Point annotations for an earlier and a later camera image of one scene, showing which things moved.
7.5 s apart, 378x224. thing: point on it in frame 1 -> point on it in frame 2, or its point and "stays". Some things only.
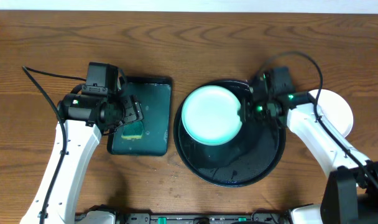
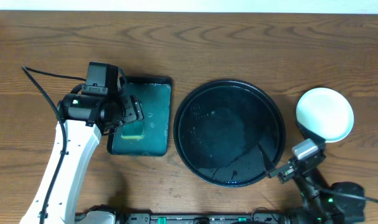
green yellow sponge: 133,130 stays
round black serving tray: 251,157 stays
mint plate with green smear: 210,116 -> 326,112
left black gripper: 129,110 stays
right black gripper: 245,112 -> 284,171
